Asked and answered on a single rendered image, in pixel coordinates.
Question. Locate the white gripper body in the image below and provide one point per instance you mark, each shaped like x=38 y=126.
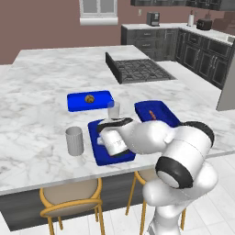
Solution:
x=114 y=142

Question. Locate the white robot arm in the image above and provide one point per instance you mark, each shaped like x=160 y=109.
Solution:
x=183 y=153

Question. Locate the empty blue tray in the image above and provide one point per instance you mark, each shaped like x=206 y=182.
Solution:
x=102 y=157

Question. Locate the blue tray with brown pastry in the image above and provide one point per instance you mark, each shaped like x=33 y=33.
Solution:
x=76 y=102

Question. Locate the blue tray with orange food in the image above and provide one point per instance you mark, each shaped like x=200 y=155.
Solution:
x=163 y=111

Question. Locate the grey fridge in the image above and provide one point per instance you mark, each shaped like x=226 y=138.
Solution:
x=228 y=88

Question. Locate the clear drinking glass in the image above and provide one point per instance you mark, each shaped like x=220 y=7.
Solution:
x=114 y=110

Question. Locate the grey ribbed cup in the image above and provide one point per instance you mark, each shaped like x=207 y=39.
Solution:
x=74 y=141

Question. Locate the orange sausage-shaped food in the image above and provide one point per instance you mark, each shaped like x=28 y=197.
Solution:
x=152 y=115

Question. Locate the yellow-framed stool with beige seat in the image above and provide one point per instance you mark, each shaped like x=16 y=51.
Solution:
x=147 y=176
x=72 y=195

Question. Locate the dark grey island base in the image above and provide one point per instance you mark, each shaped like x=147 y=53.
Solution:
x=116 y=189

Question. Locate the brown round pastry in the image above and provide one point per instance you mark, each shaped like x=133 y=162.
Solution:
x=89 y=98

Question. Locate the black gas hob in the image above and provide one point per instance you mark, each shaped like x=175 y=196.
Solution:
x=140 y=70

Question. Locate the dark grey base cupboards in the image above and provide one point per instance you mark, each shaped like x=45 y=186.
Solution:
x=195 y=52

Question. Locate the grey coffee machine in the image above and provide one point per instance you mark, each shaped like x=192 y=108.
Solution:
x=153 y=19

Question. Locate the white framed window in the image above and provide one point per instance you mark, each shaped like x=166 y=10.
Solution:
x=98 y=12

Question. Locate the white paper towel roll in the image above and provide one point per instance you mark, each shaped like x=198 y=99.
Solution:
x=191 y=20

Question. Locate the black toaster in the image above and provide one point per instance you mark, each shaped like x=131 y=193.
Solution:
x=204 y=24

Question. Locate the white wall socket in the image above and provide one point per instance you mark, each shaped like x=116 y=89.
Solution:
x=140 y=12

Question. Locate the dark grey wall cupboards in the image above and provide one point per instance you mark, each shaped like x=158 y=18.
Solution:
x=183 y=2

